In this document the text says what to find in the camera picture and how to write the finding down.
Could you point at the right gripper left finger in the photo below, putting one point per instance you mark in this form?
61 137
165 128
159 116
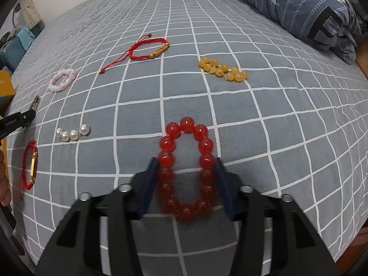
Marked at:
75 247

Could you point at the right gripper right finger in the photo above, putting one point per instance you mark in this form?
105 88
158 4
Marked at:
297 248

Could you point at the person's left hand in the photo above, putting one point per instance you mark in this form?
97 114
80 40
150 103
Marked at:
5 193

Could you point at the blue yellow cardboard shoe box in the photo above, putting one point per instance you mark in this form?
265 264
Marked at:
7 92

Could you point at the teal suitcase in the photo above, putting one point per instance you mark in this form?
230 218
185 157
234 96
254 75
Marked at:
14 48

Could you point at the grey checkered bed sheet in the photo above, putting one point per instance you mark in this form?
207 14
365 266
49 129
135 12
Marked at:
111 74

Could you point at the folded blue grey duvet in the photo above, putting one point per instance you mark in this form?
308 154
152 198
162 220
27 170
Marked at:
328 25

